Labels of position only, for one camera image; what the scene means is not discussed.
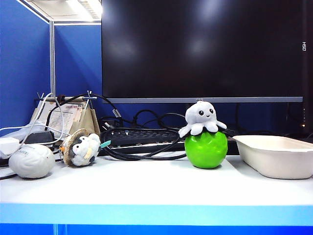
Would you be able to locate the reversible white black plush octopus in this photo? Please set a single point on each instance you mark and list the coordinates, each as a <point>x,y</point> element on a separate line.
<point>199,115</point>

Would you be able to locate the black power adapter box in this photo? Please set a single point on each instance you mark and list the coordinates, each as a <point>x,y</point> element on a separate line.
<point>39,137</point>

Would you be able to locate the cream paper lunch box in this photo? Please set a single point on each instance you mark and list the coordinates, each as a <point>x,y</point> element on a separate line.
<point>274,161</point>

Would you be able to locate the black computer keyboard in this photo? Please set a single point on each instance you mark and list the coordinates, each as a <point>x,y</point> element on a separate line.
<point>146,135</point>

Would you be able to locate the grey power plug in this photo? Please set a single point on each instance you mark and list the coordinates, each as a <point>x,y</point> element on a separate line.
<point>106,126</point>

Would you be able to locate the green plastic apple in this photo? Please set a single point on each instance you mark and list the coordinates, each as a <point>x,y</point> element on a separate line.
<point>205,151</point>

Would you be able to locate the beige canvas calendar stand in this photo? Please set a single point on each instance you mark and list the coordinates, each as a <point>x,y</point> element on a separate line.
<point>89,121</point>

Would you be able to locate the large black computer monitor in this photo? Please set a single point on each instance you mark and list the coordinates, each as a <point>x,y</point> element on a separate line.
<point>195,49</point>

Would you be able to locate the penguin plush with straw hat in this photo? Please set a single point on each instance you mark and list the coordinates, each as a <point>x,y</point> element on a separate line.
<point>82,149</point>

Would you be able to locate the white printed papers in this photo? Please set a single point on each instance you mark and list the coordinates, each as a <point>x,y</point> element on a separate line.
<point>60,117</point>

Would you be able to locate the white brain-shaped stress ball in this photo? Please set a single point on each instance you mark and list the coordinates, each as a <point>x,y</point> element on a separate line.
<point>30,161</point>

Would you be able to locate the white power adapter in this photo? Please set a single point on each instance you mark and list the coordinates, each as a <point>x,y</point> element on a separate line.
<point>8,147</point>

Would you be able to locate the black monitor with white logo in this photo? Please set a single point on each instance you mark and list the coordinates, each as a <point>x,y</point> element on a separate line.
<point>308,73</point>

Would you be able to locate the aluminium partition frame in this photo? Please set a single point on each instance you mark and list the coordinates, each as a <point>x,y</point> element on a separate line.
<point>52,61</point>

